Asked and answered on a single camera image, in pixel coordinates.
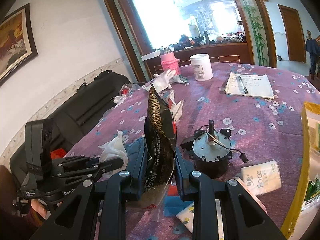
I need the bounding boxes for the red white paper packet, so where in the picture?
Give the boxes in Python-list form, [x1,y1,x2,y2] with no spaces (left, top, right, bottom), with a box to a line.
[165,94,185,122]

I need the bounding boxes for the black sofa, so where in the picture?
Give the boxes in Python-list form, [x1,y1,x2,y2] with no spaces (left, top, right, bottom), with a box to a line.
[46,71,130,145]

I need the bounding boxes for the white glove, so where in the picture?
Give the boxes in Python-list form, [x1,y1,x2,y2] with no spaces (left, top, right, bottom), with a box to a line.
[153,69,177,92]

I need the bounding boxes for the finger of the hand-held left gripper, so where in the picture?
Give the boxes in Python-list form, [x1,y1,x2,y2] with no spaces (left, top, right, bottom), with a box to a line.
[58,155,100,167]
[57,158,125,180]

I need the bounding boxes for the printed tissue pack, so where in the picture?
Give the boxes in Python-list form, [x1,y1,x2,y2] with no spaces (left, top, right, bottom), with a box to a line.
[176,201,195,233]

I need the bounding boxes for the crumpled plastic bags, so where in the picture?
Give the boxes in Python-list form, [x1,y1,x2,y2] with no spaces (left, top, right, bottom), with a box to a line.
[111,82,147,105]

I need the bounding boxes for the pink bottle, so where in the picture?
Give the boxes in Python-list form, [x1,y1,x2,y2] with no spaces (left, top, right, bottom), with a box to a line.
[160,47,181,77]

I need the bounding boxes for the white tissue pack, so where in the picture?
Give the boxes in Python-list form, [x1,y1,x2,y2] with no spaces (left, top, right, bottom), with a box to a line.
[240,160,282,195]

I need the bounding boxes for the black patterned bag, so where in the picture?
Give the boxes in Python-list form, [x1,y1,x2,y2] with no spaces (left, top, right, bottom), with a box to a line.
[125,84,178,213]

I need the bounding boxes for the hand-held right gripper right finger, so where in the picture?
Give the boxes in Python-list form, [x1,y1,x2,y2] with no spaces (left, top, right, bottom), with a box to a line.
[175,147,285,240]

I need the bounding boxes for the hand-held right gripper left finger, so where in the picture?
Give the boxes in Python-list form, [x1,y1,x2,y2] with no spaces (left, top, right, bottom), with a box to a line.
[30,145,148,240]

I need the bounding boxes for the blue plush toy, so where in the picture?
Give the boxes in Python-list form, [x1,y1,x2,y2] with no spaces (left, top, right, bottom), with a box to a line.
[125,136,147,155]

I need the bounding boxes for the white plastic bag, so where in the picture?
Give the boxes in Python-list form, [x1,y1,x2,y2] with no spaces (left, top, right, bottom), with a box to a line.
[98,130,129,178]

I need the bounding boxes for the white plastic jar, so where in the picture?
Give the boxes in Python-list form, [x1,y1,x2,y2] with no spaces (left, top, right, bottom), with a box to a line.
[189,53,213,82]

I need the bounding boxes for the black electric motor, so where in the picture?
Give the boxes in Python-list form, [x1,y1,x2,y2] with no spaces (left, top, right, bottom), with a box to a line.
[180,120,248,179]

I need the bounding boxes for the etched glass partition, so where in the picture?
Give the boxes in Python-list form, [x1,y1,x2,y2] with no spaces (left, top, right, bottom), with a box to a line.
[122,0,247,50]

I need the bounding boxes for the green printed packet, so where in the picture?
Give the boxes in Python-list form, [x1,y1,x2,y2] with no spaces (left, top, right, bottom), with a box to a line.
[301,175,320,213]

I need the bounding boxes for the person's left hand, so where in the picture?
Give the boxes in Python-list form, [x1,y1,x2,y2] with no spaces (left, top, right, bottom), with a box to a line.
[31,200,50,219]

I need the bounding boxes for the yellow cardboard box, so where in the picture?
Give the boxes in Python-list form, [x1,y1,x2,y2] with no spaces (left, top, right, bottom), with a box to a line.
[280,102,320,240]

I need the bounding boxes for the black pen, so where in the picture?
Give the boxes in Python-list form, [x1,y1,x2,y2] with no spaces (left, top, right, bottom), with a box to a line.
[236,75,248,95]

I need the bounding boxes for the dark hanging jacket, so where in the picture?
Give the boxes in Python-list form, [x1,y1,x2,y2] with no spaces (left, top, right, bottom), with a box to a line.
[305,39,320,55]

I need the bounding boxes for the red cloth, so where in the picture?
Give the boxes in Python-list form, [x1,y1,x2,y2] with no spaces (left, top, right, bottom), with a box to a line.
[51,149,67,159]

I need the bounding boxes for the wooden sideboard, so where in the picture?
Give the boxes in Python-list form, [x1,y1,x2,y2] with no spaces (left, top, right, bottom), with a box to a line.
[142,42,250,80]

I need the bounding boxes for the wooden door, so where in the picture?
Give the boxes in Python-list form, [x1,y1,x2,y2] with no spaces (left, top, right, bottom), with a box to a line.
[278,4,307,64]

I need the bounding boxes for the framed wall painting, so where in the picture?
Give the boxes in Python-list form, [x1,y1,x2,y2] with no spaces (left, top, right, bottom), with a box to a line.
[0,3,38,87]

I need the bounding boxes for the white notebook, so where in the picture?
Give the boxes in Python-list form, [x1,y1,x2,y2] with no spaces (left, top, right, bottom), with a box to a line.
[225,72,275,100]

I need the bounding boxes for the bamboo painted pillar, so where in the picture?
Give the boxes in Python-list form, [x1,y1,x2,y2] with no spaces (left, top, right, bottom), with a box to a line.
[234,0,269,67]

